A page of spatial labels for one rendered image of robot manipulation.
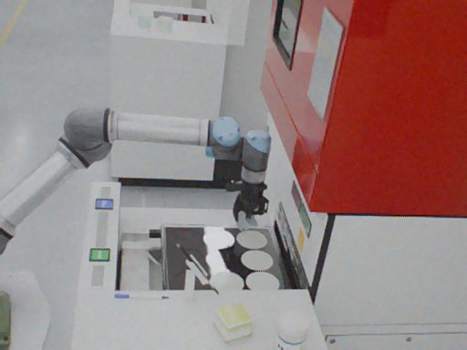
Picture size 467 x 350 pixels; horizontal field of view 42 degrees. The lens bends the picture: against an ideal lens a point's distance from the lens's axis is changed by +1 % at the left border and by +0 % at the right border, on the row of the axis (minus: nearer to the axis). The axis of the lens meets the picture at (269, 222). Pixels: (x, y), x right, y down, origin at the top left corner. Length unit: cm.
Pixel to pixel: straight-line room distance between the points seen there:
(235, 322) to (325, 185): 40
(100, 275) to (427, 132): 93
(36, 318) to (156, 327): 40
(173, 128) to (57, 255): 178
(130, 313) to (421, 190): 81
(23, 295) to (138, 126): 59
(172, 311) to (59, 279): 165
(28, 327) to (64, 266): 151
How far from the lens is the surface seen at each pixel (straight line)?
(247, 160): 180
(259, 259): 188
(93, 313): 157
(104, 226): 187
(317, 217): 163
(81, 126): 169
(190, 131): 166
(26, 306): 182
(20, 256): 334
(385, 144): 149
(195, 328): 153
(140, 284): 178
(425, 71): 144
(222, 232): 197
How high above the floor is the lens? 205
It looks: 34 degrees down
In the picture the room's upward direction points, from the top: 10 degrees clockwise
